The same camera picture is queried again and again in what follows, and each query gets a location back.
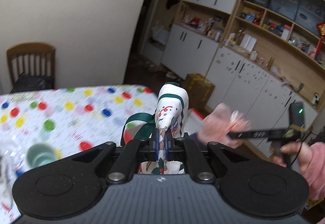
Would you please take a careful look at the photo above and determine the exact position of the christmas print cloth bag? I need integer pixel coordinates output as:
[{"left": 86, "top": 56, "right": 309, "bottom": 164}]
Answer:
[{"left": 121, "top": 83, "right": 188, "bottom": 175}]

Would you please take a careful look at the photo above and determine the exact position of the pink bath pouf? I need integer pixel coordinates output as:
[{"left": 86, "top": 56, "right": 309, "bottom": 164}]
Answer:
[{"left": 197, "top": 103, "right": 250, "bottom": 149}]

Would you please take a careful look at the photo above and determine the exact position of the clear bubble wrap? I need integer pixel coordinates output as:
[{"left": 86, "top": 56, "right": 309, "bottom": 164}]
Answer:
[{"left": 1, "top": 138, "right": 14, "bottom": 211}]

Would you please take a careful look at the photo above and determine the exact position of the person right hand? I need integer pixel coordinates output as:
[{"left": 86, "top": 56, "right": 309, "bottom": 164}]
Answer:
[{"left": 280, "top": 141, "right": 325, "bottom": 200}]

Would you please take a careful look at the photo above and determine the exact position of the red cardboard box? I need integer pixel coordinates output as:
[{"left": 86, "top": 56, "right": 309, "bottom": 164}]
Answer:
[{"left": 184, "top": 108, "right": 204, "bottom": 135}]

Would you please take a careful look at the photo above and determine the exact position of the brown cardboard box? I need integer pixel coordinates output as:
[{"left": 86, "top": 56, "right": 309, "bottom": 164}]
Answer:
[{"left": 182, "top": 73, "right": 215, "bottom": 110}]

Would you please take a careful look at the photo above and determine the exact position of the balloon pattern tablecloth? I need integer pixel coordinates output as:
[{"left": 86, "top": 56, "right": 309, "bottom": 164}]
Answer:
[{"left": 1, "top": 85, "right": 157, "bottom": 223}]

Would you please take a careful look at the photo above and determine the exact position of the green ceramic mug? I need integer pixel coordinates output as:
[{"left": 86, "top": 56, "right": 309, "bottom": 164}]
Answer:
[{"left": 26, "top": 143, "right": 57, "bottom": 168}]

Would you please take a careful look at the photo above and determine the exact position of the wooden chair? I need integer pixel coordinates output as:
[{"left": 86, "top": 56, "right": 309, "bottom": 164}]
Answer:
[{"left": 7, "top": 42, "right": 56, "bottom": 94}]

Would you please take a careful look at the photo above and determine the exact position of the black hanging bag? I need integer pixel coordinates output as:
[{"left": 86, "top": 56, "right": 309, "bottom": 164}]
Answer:
[{"left": 165, "top": 0, "right": 180, "bottom": 10}]

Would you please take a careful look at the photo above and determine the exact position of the white wall cabinet unit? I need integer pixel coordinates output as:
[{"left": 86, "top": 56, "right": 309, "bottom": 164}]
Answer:
[{"left": 152, "top": 0, "right": 325, "bottom": 159}]

